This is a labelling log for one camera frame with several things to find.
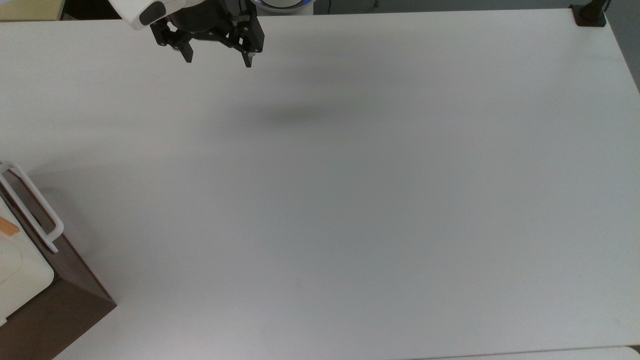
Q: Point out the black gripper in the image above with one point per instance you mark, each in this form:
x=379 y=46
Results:
x=205 y=22

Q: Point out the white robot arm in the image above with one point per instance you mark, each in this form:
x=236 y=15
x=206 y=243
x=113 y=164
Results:
x=135 y=10

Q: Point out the cream cabinet box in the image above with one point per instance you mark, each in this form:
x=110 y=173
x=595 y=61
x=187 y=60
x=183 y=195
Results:
x=30 y=285

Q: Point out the yellow wooden furniture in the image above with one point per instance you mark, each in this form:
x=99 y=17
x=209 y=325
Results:
x=30 y=9

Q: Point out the black table clamp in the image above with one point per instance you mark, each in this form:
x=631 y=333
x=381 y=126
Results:
x=590 y=16

